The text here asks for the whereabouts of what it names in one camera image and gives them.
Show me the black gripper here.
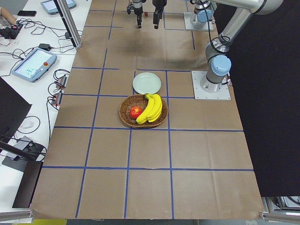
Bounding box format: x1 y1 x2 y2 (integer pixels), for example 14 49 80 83
152 0 167 29
127 0 143 29

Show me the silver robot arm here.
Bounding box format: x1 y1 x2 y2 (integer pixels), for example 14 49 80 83
126 0 215 31
200 0 283 93

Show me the light green plate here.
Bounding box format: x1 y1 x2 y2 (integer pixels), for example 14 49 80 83
133 72 161 94

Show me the brown wicker basket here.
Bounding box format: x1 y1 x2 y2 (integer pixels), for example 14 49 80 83
119 94 169 129

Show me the far blue teach pendant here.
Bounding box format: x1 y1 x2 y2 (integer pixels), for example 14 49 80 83
40 0 78 16

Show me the blue teach pendant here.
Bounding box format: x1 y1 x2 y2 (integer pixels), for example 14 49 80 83
40 0 78 16
12 47 57 83

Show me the red apple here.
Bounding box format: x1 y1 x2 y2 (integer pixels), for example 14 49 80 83
129 106 143 120

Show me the yellow banana bunch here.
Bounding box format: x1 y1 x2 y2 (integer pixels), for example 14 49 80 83
136 94 162 124

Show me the black power adapter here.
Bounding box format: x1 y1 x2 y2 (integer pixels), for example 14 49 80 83
38 43 52 51

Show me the black smartphone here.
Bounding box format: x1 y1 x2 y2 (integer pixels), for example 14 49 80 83
17 10 37 16

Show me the near blue teach pendant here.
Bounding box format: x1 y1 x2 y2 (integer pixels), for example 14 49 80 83
12 47 57 83

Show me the black backdrop panel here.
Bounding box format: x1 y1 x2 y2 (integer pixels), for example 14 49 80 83
228 0 300 196

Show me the black monitor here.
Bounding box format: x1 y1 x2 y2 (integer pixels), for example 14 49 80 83
0 76 46 209

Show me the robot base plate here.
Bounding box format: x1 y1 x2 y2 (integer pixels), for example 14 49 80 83
184 10 213 31
191 71 231 100

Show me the aluminium frame post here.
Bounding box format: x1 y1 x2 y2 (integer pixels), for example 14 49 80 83
54 0 83 48

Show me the orange cable connector box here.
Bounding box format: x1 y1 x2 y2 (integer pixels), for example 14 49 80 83
55 75 67 89

